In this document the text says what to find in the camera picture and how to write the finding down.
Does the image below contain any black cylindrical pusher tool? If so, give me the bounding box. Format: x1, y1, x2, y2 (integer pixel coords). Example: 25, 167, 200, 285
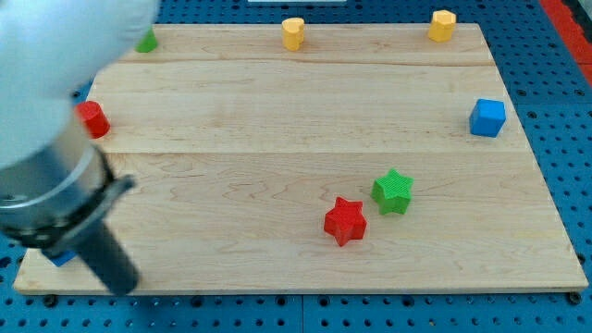
43, 176, 140, 296

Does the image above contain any blue triangle block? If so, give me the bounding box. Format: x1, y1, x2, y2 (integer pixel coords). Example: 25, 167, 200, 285
46, 251, 77, 267

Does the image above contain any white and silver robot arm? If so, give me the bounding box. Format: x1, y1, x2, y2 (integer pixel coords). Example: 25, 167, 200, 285
1, 0, 159, 295

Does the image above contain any red star block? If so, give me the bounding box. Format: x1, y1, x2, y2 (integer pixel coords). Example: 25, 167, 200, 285
324, 197, 367, 247

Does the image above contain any green star block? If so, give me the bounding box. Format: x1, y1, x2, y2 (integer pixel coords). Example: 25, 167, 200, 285
371, 168, 414, 215

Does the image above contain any red cylinder block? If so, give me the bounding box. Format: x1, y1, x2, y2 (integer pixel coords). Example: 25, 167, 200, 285
75, 101, 111, 139

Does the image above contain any green cone block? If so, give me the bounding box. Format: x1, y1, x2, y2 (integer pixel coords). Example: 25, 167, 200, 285
134, 27, 158, 53

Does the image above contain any wooden board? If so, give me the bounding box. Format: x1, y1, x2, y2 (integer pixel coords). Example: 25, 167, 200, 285
12, 22, 589, 296

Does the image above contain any yellow heart block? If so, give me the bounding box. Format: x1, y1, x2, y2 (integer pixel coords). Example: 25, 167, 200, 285
281, 18, 305, 51

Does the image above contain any yellow hexagon block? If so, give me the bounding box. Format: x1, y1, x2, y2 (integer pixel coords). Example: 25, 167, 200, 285
427, 10, 457, 43

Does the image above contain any blue cube block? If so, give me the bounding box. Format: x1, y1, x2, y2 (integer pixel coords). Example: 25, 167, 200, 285
469, 99, 506, 138

